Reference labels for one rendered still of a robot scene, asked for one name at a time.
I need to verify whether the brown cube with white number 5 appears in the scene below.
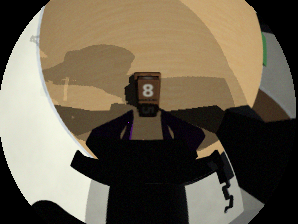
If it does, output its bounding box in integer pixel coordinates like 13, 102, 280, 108
138, 100, 158, 117

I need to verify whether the brown cube with white number 8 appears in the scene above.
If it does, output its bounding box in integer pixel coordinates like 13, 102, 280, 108
137, 76, 159, 100

